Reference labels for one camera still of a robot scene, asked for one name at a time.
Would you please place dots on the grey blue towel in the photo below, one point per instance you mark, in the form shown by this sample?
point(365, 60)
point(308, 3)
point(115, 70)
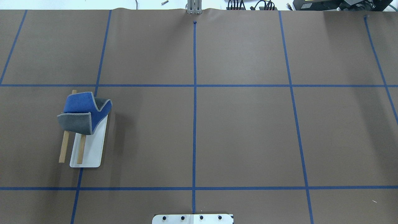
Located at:
point(83, 112)

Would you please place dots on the wooden towel rack white base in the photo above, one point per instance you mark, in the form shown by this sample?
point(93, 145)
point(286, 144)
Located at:
point(86, 150)

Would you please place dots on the aluminium frame post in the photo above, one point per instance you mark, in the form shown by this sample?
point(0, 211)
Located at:
point(194, 7)

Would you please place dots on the white central pedestal column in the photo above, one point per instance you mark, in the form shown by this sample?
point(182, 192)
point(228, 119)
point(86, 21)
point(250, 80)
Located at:
point(193, 219)

